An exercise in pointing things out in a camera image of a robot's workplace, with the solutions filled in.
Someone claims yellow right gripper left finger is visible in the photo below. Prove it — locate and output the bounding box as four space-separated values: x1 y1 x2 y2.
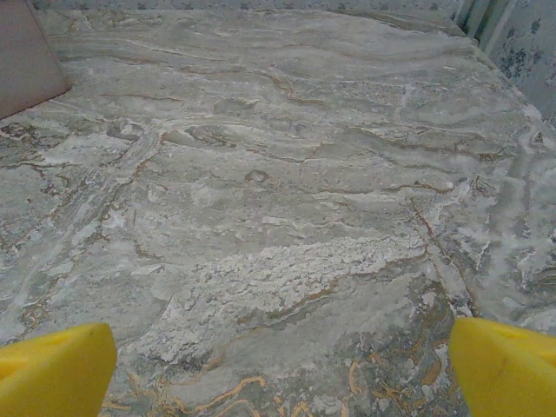
0 321 118 417

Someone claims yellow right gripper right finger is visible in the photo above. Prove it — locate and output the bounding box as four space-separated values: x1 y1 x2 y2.
448 318 556 417

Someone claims aluminium frame post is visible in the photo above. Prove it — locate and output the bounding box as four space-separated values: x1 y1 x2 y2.
449 0 500 53

